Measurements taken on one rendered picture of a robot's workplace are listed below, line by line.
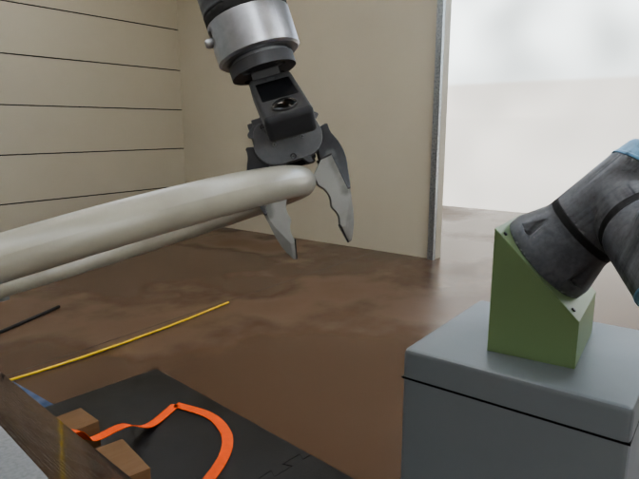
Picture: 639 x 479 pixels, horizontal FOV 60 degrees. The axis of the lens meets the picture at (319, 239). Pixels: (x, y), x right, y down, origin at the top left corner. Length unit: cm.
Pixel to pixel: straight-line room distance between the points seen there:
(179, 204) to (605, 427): 81
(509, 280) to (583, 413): 26
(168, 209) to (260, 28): 27
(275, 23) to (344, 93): 538
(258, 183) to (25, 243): 16
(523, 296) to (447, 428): 29
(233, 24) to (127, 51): 675
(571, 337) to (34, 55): 622
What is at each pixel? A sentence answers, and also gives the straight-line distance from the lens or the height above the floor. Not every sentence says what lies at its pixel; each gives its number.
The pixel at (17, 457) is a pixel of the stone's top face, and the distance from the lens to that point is 91.
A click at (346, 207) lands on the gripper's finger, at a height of 119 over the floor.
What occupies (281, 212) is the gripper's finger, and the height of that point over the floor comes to 119.
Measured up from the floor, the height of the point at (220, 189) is 123.
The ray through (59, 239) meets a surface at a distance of 37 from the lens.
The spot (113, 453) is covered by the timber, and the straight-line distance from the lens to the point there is 222.
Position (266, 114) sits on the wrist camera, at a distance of 51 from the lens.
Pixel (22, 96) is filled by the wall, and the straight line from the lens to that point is 664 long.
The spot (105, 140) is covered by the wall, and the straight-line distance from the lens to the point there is 707.
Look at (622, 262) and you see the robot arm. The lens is 99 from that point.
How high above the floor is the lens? 128
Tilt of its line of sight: 11 degrees down
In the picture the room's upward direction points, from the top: straight up
